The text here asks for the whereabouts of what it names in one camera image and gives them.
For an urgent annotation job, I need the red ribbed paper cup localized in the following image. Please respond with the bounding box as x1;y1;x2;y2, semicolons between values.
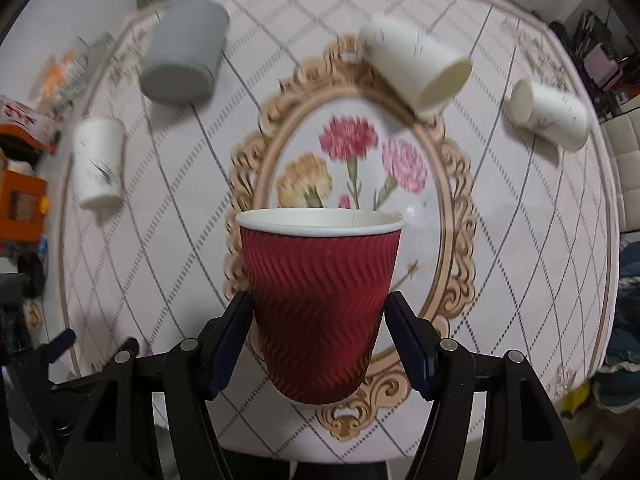
235;208;405;405

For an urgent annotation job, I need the white paper cup left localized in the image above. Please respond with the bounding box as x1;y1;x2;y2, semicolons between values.
74;115;126;210

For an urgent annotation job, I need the white paper cup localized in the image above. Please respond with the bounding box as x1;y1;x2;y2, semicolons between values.
509;79;589;152
358;16;473;116
74;115;126;210

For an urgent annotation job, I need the white paper cup centre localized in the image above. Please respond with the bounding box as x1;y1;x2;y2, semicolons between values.
358;16;473;116

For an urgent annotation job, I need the white paper cup right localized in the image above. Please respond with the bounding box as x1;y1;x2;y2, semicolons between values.
509;79;589;152

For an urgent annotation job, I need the grey plastic cup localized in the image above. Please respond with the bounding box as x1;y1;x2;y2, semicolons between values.
139;0;230;105

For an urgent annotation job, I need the floral patterned tablecloth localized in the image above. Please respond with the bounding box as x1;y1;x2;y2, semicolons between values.
58;0;622;463

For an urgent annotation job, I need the orange box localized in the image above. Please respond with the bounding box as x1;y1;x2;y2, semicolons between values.
0;169;48;244

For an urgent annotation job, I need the blue clothes pile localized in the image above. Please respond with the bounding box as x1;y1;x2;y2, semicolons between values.
594;242;640;414

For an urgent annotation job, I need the pink drink bottle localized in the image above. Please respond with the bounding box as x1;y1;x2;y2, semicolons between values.
0;96;58;152

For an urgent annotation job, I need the white padded chair right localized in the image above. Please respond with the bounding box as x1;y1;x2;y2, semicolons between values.
601;108;640;233

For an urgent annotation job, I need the pink suitcase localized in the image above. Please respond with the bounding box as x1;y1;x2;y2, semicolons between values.
584;42;623;91

